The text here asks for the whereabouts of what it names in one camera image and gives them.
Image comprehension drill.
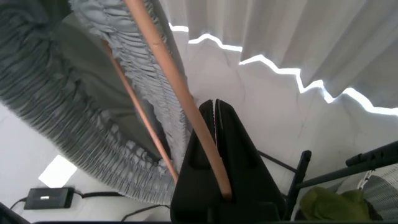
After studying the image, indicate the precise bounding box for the black clothes rack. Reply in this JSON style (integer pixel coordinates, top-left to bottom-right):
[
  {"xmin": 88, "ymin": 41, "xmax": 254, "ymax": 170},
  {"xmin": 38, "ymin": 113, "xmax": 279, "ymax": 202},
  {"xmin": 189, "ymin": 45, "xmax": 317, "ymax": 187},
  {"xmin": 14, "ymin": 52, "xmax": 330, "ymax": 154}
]
[{"xmin": 256, "ymin": 140, "xmax": 398, "ymax": 222}]

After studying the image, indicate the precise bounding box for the black cable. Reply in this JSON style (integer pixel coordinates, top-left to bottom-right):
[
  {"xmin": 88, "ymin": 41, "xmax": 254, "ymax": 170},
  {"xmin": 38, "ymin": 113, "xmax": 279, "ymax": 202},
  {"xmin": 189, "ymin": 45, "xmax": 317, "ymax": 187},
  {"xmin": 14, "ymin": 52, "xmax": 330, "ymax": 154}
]
[{"xmin": 9, "ymin": 191, "xmax": 172, "ymax": 222}]

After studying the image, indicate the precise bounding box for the green garment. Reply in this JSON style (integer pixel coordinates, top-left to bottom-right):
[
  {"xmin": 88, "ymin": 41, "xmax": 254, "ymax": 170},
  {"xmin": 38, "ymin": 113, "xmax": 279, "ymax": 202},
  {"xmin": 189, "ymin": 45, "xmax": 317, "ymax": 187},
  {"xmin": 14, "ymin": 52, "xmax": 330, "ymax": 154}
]
[{"xmin": 298, "ymin": 185, "xmax": 373, "ymax": 222}]

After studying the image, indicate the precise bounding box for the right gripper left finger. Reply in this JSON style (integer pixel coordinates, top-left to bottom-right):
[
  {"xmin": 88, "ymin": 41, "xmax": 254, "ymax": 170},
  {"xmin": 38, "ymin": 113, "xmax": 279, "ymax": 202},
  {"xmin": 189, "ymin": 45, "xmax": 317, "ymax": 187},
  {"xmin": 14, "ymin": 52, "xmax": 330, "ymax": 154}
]
[{"xmin": 170, "ymin": 99, "xmax": 223, "ymax": 223}]

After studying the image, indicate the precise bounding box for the black power adapter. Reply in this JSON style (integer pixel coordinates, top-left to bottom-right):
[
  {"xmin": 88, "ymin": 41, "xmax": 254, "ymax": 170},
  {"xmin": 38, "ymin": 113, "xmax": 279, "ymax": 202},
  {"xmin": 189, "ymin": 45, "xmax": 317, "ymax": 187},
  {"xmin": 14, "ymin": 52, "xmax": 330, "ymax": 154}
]
[{"xmin": 23, "ymin": 187, "xmax": 75, "ymax": 210}]

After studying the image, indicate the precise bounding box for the white curtain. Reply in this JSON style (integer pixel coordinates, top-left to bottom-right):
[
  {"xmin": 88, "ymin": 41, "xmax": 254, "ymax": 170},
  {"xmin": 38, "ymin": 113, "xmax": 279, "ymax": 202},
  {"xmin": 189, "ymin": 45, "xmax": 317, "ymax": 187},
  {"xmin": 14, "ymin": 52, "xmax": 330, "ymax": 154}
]
[{"xmin": 158, "ymin": 0, "xmax": 398, "ymax": 116}]

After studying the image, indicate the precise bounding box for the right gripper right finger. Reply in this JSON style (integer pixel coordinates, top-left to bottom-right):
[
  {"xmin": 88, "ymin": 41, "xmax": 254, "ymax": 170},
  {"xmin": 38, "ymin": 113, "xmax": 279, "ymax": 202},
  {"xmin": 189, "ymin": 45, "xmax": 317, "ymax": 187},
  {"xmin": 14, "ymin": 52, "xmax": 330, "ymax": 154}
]
[{"xmin": 214, "ymin": 98, "xmax": 288, "ymax": 223}]

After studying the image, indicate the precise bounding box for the pink clothes hanger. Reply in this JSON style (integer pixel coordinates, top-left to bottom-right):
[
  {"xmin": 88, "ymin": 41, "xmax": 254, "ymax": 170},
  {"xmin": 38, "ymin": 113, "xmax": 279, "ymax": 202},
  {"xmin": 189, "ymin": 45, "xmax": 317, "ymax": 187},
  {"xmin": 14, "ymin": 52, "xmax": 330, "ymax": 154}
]
[{"xmin": 101, "ymin": 0, "xmax": 233, "ymax": 200}]

